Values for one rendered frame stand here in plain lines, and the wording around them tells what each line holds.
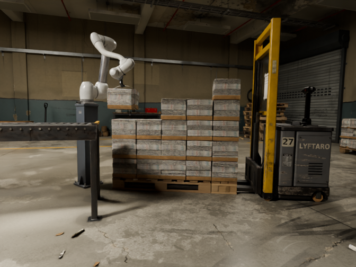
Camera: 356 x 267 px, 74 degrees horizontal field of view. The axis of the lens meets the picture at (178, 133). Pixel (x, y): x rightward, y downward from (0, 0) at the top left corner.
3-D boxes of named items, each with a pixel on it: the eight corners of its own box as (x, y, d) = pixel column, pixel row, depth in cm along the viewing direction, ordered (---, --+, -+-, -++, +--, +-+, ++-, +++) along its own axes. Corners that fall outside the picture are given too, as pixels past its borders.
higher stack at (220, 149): (208, 183, 309) (211, 82, 298) (232, 184, 307) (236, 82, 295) (210, 193, 271) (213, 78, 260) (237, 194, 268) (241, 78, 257)
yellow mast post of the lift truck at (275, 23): (261, 189, 256) (269, 21, 241) (270, 190, 256) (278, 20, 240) (264, 192, 247) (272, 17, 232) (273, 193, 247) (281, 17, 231)
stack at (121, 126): (122, 180, 319) (121, 118, 312) (209, 183, 309) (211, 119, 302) (112, 189, 280) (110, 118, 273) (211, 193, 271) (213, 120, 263)
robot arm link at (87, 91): (77, 99, 289) (76, 81, 288) (90, 100, 304) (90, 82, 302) (84, 99, 280) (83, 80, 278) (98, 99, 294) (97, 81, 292)
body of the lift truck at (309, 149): (259, 181, 319) (262, 122, 312) (302, 183, 314) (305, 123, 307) (276, 201, 250) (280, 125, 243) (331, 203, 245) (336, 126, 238)
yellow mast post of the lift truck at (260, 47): (248, 174, 322) (254, 41, 306) (255, 174, 321) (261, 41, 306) (250, 176, 313) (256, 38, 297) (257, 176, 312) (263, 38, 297)
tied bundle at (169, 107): (164, 118, 306) (164, 100, 304) (187, 119, 305) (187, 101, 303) (160, 119, 269) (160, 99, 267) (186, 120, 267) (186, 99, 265)
